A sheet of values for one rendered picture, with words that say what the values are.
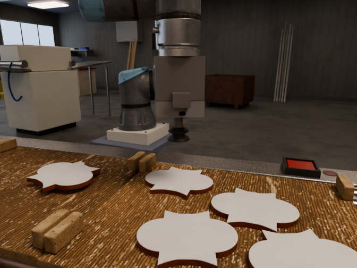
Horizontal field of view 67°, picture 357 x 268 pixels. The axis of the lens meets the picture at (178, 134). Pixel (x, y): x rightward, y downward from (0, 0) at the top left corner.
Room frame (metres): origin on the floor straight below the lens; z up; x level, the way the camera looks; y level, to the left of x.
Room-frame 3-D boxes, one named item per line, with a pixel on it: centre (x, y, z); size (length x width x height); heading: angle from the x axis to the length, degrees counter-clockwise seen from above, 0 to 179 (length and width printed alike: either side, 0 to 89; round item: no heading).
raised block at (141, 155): (0.58, 0.09, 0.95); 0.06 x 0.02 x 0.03; 163
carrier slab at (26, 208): (0.51, 0.32, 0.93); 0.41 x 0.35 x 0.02; 73
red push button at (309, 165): (0.61, -0.29, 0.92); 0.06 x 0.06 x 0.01; 73
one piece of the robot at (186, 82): (0.48, 0.00, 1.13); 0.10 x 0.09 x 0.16; 6
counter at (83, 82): (10.10, 4.31, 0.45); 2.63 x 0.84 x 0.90; 67
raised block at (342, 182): (0.45, -0.30, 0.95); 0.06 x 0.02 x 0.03; 162
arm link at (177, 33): (0.49, 0.00, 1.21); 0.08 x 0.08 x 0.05
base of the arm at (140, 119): (1.07, 0.17, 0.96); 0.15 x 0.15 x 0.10
